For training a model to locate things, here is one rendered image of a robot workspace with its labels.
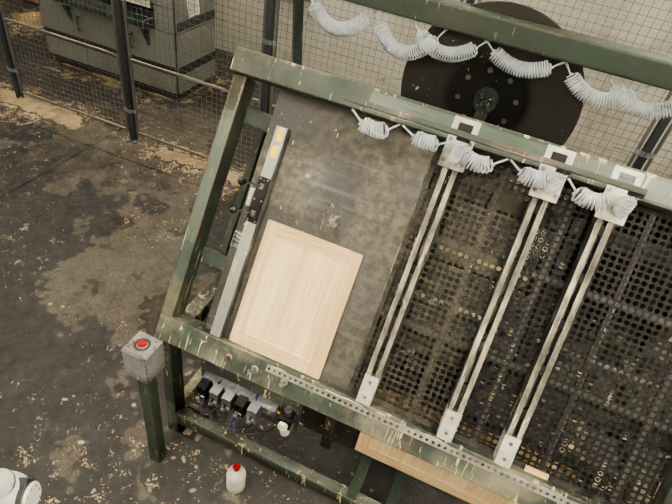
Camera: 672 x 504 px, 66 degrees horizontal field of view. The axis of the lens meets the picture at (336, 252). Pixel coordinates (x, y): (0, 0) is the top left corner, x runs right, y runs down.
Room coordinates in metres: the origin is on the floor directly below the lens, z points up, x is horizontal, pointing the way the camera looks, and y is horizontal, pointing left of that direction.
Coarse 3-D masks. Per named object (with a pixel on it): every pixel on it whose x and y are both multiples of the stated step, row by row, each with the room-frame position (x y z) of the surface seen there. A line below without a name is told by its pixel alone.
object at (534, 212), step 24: (552, 168) 1.70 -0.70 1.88; (552, 192) 1.57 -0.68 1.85; (528, 216) 1.64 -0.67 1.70; (528, 240) 1.58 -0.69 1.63; (504, 264) 1.57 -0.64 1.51; (504, 288) 1.51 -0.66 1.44; (480, 336) 1.38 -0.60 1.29; (480, 360) 1.33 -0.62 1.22; (456, 384) 1.29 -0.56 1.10; (456, 408) 1.25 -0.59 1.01
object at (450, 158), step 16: (448, 144) 1.78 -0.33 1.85; (464, 144) 1.67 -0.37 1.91; (448, 160) 1.75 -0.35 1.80; (448, 176) 1.75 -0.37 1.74; (448, 192) 1.71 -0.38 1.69; (432, 208) 1.68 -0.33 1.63; (432, 224) 1.64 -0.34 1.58; (416, 240) 1.61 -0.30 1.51; (432, 240) 1.64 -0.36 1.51; (416, 256) 1.60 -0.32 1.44; (416, 272) 1.54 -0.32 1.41; (400, 288) 1.51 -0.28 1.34; (400, 304) 1.50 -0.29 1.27; (400, 320) 1.43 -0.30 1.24; (384, 336) 1.40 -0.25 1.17; (384, 352) 1.36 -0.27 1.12; (368, 368) 1.33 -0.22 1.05; (368, 384) 1.29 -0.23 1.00; (368, 400) 1.25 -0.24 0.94
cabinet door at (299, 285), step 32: (256, 256) 1.66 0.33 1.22; (288, 256) 1.66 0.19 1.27; (320, 256) 1.65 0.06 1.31; (352, 256) 1.63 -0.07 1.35; (256, 288) 1.58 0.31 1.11; (288, 288) 1.58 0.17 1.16; (320, 288) 1.57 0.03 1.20; (256, 320) 1.50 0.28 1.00; (288, 320) 1.50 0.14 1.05; (320, 320) 1.49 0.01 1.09; (288, 352) 1.41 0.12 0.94; (320, 352) 1.41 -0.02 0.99
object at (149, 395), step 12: (144, 384) 1.28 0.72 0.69; (156, 384) 1.33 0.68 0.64; (144, 396) 1.29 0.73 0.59; (156, 396) 1.32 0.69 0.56; (144, 408) 1.29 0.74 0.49; (156, 408) 1.31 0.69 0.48; (144, 420) 1.29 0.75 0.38; (156, 420) 1.30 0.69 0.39; (156, 432) 1.29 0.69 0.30; (156, 444) 1.28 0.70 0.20; (156, 456) 1.28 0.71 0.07
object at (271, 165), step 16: (272, 144) 1.91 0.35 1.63; (272, 160) 1.87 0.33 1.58; (272, 176) 1.84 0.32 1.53; (256, 224) 1.73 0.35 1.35; (240, 240) 1.69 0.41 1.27; (240, 256) 1.65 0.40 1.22; (240, 272) 1.61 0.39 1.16; (224, 288) 1.57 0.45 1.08; (224, 304) 1.53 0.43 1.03; (224, 320) 1.49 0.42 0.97
